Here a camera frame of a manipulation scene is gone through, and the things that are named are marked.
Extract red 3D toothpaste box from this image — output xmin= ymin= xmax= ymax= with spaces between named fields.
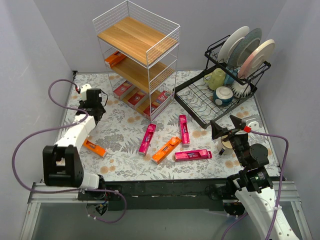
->
xmin=113 ymin=80 xmax=135 ymax=100
xmin=143 ymin=90 xmax=171 ymax=119

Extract orange toothpaste box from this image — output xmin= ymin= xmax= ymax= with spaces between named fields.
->
xmin=152 ymin=136 xmax=182 ymax=165
xmin=104 ymin=51 xmax=127 ymax=68
xmin=83 ymin=138 xmax=107 ymax=158

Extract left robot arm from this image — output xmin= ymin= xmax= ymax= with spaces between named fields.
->
xmin=42 ymin=84 xmax=107 ymax=200

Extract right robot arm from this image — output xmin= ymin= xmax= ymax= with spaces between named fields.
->
xmin=210 ymin=115 xmax=297 ymax=240

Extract cream mug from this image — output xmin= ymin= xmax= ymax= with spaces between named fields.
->
xmin=217 ymin=136 xmax=234 ymax=156

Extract teal spotted bowl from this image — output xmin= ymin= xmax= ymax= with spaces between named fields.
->
xmin=213 ymin=86 xmax=234 ymax=107

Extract white ribbed bowl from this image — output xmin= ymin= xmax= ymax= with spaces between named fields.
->
xmin=230 ymin=81 xmax=251 ymax=99

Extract pink toothpaste box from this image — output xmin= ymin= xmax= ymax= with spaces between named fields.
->
xmin=174 ymin=149 xmax=212 ymax=162
xmin=138 ymin=123 xmax=156 ymax=156
xmin=179 ymin=115 xmax=190 ymax=147

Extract black dish rack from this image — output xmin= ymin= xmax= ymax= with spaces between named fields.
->
xmin=174 ymin=35 xmax=271 ymax=129

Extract light blue cup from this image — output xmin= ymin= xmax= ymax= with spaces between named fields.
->
xmin=223 ymin=68 xmax=239 ymax=86

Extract yellow-green mug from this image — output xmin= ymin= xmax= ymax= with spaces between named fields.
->
xmin=203 ymin=68 xmax=226 ymax=91

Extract floral table mat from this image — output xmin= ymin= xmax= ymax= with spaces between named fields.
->
xmin=49 ymin=70 xmax=281 ymax=183

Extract grey speckled plate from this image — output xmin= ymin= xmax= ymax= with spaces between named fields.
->
xmin=227 ymin=28 xmax=262 ymax=69

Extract pink and cream plate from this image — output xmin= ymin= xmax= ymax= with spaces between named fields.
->
xmin=237 ymin=39 xmax=276 ymax=79

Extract white plate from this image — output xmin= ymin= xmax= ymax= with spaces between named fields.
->
xmin=216 ymin=26 xmax=250 ymax=63

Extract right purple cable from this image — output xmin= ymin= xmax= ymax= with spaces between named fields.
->
xmin=219 ymin=129 xmax=290 ymax=240

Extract purple cable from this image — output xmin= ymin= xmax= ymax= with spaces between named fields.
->
xmin=11 ymin=78 xmax=128 ymax=224
xmin=219 ymin=129 xmax=290 ymax=240

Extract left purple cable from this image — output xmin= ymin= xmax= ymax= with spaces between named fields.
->
xmin=11 ymin=78 xmax=128 ymax=224

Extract white wire wooden shelf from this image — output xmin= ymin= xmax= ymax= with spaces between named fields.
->
xmin=92 ymin=0 xmax=181 ymax=121

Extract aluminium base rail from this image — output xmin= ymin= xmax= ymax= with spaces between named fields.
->
xmin=21 ymin=181 xmax=312 ymax=240

